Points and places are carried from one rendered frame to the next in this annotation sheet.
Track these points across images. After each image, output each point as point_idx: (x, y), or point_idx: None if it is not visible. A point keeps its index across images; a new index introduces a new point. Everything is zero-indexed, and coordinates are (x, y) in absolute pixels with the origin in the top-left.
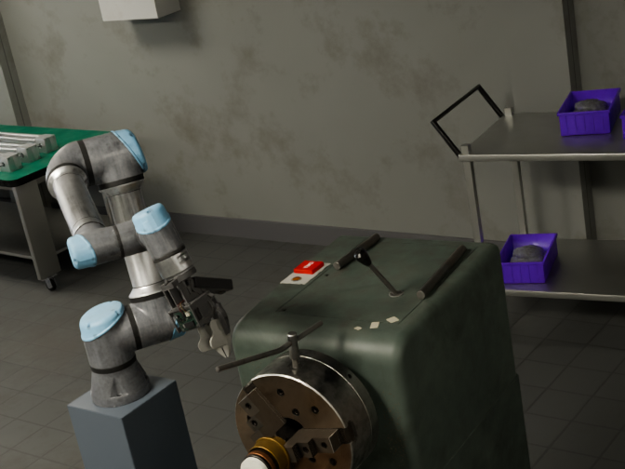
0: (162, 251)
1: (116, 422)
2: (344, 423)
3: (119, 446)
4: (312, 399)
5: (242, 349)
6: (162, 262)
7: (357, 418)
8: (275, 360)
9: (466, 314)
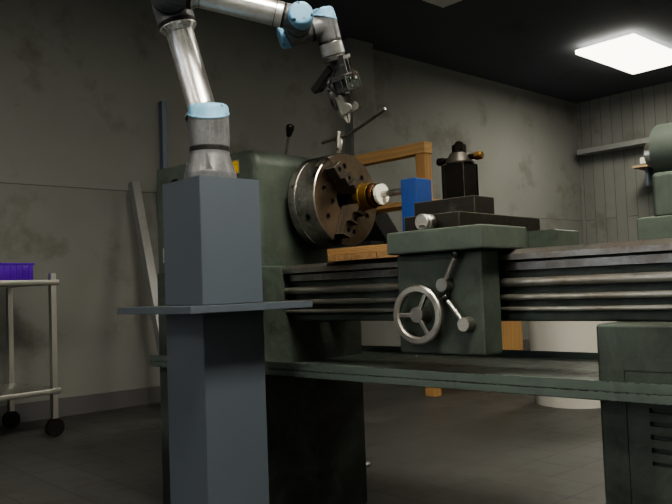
0: (340, 34)
1: (253, 185)
2: None
3: (250, 209)
4: (360, 170)
5: (266, 165)
6: (340, 41)
7: None
8: (315, 158)
9: None
